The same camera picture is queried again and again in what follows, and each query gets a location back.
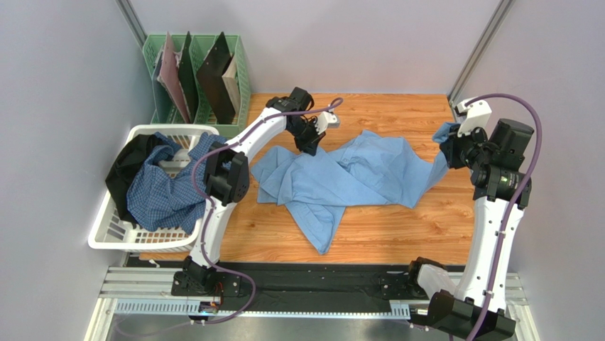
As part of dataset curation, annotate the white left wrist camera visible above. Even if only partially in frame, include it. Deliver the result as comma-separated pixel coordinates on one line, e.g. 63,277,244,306
315,111,340,134

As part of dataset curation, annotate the pink board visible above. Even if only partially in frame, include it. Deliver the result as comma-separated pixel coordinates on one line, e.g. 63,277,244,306
159,32,191,124

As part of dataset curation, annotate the white plastic laundry basket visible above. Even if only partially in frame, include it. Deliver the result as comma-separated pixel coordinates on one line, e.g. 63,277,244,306
88,124,219,253

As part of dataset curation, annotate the light blue long sleeve shirt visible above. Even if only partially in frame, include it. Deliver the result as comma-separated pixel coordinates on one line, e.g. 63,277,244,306
251,130,448,255

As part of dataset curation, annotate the beige board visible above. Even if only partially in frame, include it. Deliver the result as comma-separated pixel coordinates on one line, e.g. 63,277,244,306
222,55,241,115

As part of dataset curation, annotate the black garment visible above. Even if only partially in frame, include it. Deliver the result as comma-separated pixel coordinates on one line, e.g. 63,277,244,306
105,134,165,224

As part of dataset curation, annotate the aluminium frame rail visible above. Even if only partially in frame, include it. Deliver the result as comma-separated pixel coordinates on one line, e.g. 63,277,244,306
84,266,540,341

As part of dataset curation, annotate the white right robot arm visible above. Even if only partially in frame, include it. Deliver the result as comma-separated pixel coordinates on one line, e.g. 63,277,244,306
409,119,534,340

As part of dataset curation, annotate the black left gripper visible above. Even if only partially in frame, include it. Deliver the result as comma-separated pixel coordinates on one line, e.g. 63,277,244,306
288,118,327,157

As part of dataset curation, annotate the corner aluminium profile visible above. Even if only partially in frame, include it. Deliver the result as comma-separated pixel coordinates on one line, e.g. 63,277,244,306
115,0,147,48
447,0,516,102

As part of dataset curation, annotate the blue checkered shirt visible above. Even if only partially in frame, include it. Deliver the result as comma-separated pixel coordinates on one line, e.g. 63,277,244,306
126,132,227,234

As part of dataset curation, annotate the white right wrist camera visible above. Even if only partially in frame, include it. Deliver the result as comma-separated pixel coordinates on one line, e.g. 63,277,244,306
454,97,492,137

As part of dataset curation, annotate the right corner aluminium profile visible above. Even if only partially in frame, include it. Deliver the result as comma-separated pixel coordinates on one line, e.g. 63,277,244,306
447,0,516,102

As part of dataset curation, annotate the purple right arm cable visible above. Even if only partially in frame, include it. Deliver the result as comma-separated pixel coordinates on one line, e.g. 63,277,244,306
406,93,543,341

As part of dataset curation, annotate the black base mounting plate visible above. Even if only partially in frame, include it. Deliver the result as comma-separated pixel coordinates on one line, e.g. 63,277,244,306
171,262,427,313

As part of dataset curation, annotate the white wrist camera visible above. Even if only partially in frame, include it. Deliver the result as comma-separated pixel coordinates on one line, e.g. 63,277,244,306
454,97,492,137
315,111,340,134

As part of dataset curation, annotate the dark green board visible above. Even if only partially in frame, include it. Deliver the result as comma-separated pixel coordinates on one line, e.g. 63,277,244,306
178,32,199,123

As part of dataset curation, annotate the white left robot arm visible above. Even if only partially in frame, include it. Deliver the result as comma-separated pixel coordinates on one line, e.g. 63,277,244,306
171,87,343,296

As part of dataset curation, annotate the left corner aluminium profile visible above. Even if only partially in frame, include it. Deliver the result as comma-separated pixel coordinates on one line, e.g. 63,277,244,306
115,0,147,48

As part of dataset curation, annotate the black board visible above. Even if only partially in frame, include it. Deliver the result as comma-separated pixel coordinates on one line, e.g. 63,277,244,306
196,32,236,124

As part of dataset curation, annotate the green plastic file rack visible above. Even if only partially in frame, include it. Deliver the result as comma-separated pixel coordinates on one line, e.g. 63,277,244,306
142,33,251,138

